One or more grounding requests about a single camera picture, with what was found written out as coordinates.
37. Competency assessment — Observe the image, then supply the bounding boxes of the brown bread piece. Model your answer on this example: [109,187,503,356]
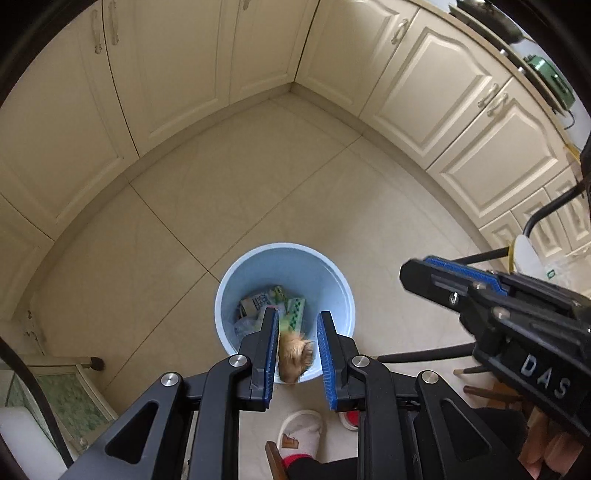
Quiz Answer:
[279,331,315,385]

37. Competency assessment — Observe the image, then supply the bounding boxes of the milk carton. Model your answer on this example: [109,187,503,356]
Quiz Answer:
[236,285,287,322]

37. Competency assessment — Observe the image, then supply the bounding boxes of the light blue trash bin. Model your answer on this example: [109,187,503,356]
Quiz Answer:
[213,243,356,355]

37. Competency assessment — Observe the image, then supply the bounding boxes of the person's right hand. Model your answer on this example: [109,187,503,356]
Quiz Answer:
[519,408,590,479]

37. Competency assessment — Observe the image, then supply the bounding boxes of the white marble round table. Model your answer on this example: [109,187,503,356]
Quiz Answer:
[510,233,591,296]

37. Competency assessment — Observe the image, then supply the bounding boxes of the white slipper foot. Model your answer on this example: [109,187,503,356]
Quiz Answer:
[277,410,324,460]

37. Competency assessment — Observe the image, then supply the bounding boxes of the green electric cooker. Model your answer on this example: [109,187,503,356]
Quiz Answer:
[524,55,575,110]

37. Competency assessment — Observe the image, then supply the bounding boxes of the black gas stove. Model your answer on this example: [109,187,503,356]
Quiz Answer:
[449,3,570,116]

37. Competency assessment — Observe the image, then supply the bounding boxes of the black frying pan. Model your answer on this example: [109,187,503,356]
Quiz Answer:
[456,0,524,44]

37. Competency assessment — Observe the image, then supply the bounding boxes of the cream base cabinets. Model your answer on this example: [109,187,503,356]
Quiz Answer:
[1,1,578,320]

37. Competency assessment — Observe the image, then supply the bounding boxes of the black chair frame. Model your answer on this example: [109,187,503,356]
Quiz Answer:
[375,184,588,407]

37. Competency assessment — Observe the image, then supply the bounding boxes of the glass door frame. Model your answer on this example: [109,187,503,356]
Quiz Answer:
[1,355,117,459]

